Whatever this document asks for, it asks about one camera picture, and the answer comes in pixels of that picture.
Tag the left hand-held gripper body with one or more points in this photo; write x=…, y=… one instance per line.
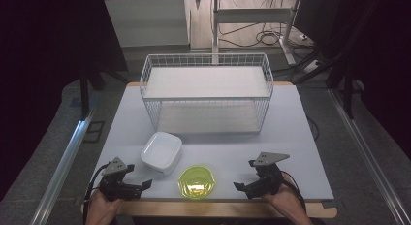
x=118, y=189

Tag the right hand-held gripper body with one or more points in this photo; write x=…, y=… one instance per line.
x=268, y=183

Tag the white square bowl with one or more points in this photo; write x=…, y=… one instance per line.
x=161, y=152

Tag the green plate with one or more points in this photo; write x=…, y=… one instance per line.
x=196, y=181

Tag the person's right hand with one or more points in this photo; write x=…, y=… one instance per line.
x=286, y=200

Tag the person's left hand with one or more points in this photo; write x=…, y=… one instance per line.
x=100, y=208

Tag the white power strip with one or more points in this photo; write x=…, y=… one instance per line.
x=311, y=66

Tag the dark curtain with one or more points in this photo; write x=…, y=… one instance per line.
x=42, y=73
x=381, y=57

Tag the white cabinet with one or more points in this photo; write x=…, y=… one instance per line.
x=145, y=21

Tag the aluminium rail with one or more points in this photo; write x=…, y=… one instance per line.
x=368, y=155
x=61, y=168

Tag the black stand post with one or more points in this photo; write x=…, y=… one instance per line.
x=84, y=95
x=348, y=92

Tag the white metal desk frame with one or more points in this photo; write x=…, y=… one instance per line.
x=252, y=15

